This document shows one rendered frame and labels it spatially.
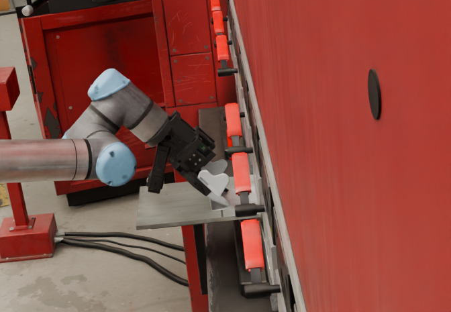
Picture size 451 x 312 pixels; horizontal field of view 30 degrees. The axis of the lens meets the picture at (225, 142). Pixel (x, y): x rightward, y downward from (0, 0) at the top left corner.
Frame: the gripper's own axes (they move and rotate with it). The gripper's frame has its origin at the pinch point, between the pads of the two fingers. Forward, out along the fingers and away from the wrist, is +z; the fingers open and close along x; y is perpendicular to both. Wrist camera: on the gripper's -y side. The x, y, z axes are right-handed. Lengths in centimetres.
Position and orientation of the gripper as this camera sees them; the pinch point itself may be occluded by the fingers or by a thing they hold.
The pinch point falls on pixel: (221, 196)
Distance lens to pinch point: 175.5
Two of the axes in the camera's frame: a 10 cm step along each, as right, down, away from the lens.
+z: 7.2, 6.3, 3.1
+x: -0.5, -4.0, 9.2
